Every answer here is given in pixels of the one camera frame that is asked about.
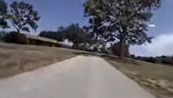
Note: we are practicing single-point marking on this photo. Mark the row of dark trees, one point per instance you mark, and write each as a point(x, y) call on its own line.
point(73, 34)

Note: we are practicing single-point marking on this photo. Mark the pale concrete path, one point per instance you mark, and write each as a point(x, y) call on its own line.
point(85, 82)

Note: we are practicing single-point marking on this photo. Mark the low building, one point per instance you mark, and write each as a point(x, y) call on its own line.
point(42, 40)

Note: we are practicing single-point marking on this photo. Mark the large dense tree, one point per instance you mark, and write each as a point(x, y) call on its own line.
point(123, 17)

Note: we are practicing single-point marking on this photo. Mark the dark round bush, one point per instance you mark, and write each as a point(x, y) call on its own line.
point(17, 37)

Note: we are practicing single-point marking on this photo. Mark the slender open-crowned tree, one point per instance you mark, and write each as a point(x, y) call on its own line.
point(24, 16)

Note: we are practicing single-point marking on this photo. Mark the dry grass verge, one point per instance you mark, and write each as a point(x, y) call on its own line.
point(157, 80)

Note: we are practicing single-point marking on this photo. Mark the distant line of bushes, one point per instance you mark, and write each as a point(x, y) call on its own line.
point(163, 60)

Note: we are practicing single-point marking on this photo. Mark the dry grass field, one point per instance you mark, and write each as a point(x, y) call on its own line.
point(5, 58)

